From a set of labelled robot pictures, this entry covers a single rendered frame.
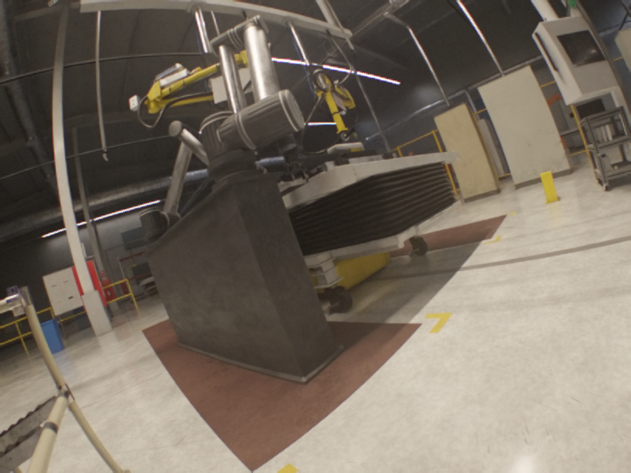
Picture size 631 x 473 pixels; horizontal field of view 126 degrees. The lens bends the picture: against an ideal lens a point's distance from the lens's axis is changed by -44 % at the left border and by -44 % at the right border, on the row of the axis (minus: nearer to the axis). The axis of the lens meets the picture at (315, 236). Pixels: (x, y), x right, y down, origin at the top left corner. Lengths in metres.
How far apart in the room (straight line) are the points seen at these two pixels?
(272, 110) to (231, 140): 0.22
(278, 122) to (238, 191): 0.33
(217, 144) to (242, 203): 0.30
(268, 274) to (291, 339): 0.29
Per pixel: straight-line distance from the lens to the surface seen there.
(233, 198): 1.17
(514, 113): 5.95
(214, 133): 1.33
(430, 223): 1.83
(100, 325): 6.57
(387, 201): 1.62
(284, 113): 1.22
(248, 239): 1.15
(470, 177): 6.25
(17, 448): 0.65
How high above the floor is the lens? 0.63
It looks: 2 degrees down
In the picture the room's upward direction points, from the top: 20 degrees counter-clockwise
